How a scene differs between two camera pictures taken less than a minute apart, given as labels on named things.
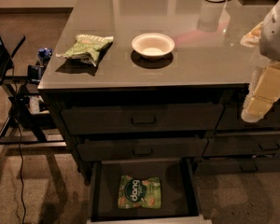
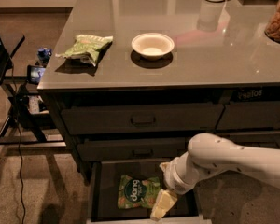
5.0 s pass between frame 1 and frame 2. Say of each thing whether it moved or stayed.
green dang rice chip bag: stayed
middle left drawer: stayed
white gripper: moved
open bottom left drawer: stayed
